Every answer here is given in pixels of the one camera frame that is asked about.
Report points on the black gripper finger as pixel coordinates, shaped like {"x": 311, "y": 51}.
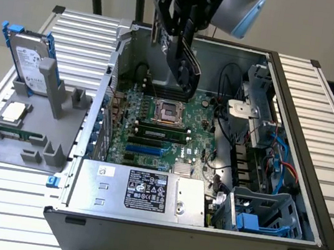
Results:
{"x": 164, "y": 5}
{"x": 195, "y": 19}

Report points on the green graphics card black shroud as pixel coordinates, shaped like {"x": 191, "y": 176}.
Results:
{"x": 187, "y": 71}

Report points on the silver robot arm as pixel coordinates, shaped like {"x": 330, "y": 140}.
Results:
{"x": 235, "y": 3}

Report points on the round coin battery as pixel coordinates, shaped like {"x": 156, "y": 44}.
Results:
{"x": 205, "y": 102}

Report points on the CPU socket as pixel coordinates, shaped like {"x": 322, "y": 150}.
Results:
{"x": 167, "y": 110}

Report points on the metal drive cage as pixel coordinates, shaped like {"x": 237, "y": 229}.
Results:
{"x": 255, "y": 94}

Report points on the green motherboard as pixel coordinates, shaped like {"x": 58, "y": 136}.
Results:
{"x": 198, "y": 126}

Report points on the green RAM stick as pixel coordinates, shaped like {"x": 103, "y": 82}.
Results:
{"x": 14, "y": 133}
{"x": 159, "y": 134}

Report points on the black expansion slot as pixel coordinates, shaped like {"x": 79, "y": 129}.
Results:
{"x": 145, "y": 142}

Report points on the hard disk in blue carrier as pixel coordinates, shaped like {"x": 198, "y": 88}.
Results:
{"x": 27, "y": 60}

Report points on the silver finned heatsink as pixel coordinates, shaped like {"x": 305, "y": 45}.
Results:
{"x": 183, "y": 169}

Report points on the grey plastic parts rack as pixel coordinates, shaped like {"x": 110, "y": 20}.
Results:
{"x": 37, "y": 130}

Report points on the silver CPU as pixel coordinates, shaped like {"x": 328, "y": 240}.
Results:
{"x": 14, "y": 112}

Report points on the silver power supply unit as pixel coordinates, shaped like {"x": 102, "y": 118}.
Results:
{"x": 113, "y": 192}

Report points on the grey disk bay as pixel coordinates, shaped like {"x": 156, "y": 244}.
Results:
{"x": 271, "y": 203}

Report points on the blue bay latch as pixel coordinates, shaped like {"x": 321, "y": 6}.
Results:
{"x": 247, "y": 222}

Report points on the blue plastic case clip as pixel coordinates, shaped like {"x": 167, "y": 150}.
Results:
{"x": 51, "y": 181}

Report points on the grey open PC case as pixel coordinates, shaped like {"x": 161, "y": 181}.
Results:
{"x": 167, "y": 247}

